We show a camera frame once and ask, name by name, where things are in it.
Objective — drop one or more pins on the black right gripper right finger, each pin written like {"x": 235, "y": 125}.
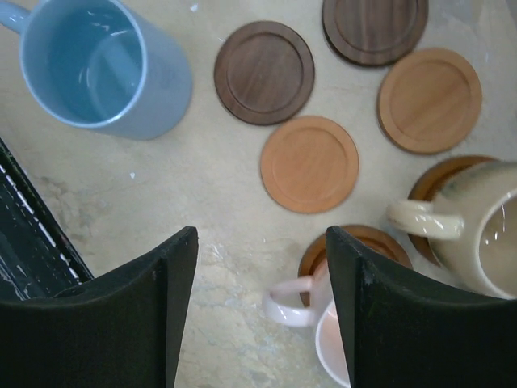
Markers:
{"x": 402, "y": 329}

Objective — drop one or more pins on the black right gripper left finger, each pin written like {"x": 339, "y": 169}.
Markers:
{"x": 122, "y": 329}

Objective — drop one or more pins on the pink mug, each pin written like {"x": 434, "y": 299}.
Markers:
{"x": 320, "y": 314}

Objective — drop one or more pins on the ringed brown wood coaster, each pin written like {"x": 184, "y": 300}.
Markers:
{"x": 373, "y": 238}

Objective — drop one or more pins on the tan stoneware mug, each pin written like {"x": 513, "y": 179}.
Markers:
{"x": 470, "y": 225}

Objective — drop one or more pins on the light wood coaster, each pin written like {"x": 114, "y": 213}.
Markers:
{"x": 309, "y": 165}
{"x": 430, "y": 101}

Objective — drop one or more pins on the light blue mug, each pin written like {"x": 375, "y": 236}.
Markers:
{"x": 97, "y": 65}

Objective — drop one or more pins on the dark walnut coaster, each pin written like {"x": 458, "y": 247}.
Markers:
{"x": 374, "y": 33}
{"x": 264, "y": 73}

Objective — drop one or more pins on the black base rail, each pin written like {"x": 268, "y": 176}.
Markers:
{"x": 37, "y": 258}

